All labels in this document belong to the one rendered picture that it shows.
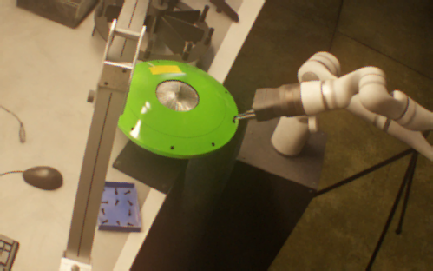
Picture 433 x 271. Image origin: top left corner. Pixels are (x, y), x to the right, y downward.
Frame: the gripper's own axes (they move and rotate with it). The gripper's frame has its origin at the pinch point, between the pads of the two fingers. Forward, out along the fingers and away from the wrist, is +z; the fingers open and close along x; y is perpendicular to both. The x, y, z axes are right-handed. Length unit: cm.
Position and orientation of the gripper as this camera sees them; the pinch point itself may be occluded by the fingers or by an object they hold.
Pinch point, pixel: (234, 117)
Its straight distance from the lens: 164.0
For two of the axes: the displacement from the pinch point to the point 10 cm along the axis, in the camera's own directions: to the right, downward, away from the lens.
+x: -1.7, 6.7, -7.2
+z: -9.3, 1.3, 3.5
